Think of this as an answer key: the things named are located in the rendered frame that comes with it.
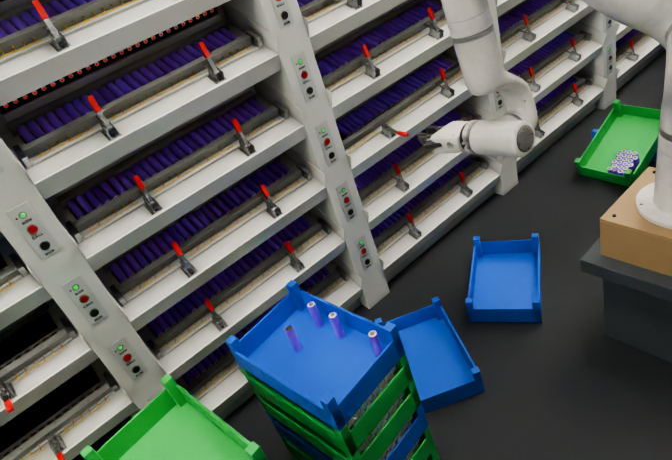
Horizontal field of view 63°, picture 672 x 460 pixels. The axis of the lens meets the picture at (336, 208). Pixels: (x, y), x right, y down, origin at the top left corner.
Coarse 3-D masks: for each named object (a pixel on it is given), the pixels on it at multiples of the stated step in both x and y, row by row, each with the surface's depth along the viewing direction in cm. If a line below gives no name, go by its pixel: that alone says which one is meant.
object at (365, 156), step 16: (448, 48) 186; (448, 80) 180; (464, 96) 178; (400, 112) 171; (416, 112) 170; (432, 112) 170; (400, 128) 166; (416, 128) 168; (368, 144) 162; (384, 144) 162; (400, 144) 167; (352, 160) 158; (368, 160) 159
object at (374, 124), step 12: (444, 72) 179; (456, 72) 182; (432, 84) 175; (408, 96) 172; (420, 96) 174; (396, 108) 168; (372, 120) 165; (384, 120) 167; (360, 132) 162; (348, 144) 160
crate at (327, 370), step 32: (288, 288) 122; (288, 320) 124; (352, 320) 114; (256, 352) 119; (288, 352) 116; (320, 352) 113; (352, 352) 111; (384, 352) 102; (288, 384) 102; (320, 384) 106; (352, 384) 104; (320, 416) 99; (352, 416) 99
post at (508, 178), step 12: (492, 0) 172; (492, 12) 174; (480, 96) 187; (492, 96) 185; (492, 108) 187; (504, 108) 191; (492, 156) 199; (504, 168) 201; (516, 168) 206; (504, 180) 204; (516, 180) 208; (504, 192) 206
